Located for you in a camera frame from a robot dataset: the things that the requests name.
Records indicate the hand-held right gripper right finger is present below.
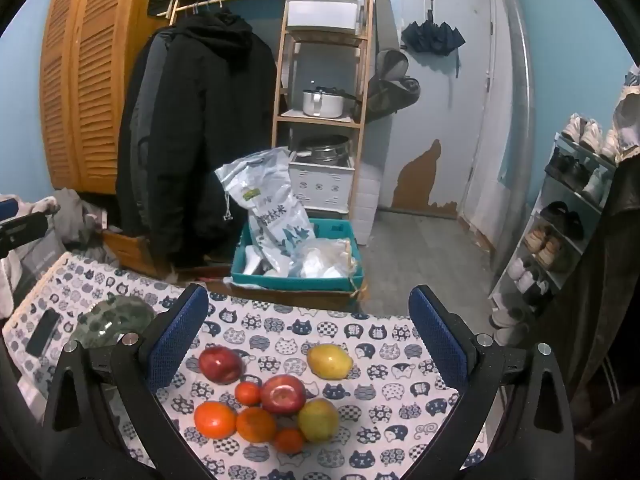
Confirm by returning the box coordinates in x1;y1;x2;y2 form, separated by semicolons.
408;284;576;480

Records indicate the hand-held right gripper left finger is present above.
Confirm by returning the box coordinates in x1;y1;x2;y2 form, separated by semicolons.
42;284;211;480

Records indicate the dark red apple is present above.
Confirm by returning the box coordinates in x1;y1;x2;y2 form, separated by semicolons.
260;374;307;415
199;346;245;386

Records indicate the green glass bowl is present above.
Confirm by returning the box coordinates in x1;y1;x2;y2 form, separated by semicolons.
75;295;157;348

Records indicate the small tangerine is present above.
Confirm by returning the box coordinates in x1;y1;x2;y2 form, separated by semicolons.
235;381;262;407
274;427;306;455

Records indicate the large orange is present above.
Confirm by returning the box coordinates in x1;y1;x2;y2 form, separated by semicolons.
193;401;238;441
236;406;277;444

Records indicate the yellow green pear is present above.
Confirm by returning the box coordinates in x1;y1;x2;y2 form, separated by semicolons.
298;398;341;443

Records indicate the grey printed bag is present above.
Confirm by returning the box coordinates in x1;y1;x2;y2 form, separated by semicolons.
12;232;68;288

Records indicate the dark grey clothes pile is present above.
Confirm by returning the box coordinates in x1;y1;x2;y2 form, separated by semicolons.
50;187;110;261

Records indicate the cat print tablecloth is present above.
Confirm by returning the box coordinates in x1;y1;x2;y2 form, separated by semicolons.
0;252;501;480

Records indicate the wooden drawer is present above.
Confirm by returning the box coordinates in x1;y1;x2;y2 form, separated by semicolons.
101;229;157;277

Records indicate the black smartphone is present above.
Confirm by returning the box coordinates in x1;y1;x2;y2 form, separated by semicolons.
26;309;62;358

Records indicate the teal storage box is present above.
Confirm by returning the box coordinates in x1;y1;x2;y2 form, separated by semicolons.
231;219;366;293

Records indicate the clear plastic bag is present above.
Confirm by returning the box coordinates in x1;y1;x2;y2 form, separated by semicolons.
297;237;359;281

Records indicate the shoe rack with shoes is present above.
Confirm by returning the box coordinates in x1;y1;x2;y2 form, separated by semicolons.
492;112;623;347

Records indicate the wooden louvered wardrobe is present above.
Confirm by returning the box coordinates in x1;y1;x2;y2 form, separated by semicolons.
39;0;177;196

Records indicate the white printed rice bag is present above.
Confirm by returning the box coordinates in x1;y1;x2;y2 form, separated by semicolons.
215;147;317;277

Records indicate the dark brown jacket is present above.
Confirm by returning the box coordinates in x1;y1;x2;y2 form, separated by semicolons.
545;157;640;466

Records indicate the grey jacket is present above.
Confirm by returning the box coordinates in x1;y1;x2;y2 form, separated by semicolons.
127;30;168;176

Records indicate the white shoe rack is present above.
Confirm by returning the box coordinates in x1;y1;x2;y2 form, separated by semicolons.
487;130;622;332

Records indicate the black hooded coat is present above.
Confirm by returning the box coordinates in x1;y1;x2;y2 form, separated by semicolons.
116;7;279;272

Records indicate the steel steamer pot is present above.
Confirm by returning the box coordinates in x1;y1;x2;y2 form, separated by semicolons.
295;135;352;167

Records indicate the white door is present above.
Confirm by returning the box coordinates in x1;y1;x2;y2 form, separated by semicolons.
391;0;497;217

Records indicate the dark hanging bag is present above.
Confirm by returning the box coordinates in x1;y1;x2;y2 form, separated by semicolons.
364;50;422;124

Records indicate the white enamel pot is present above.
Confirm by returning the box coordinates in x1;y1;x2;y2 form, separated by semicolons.
302;88;346;119

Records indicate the wooden shelf rack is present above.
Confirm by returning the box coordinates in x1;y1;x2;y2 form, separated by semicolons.
271;0;376;247

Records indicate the grey metal pipe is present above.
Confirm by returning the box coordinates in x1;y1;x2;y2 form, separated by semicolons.
499;0;540;213

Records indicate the dark folded umbrella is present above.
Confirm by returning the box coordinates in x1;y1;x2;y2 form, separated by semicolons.
401;0;467;57

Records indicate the white plastic storage box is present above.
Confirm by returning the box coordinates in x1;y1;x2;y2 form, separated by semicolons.
286;0;364;37

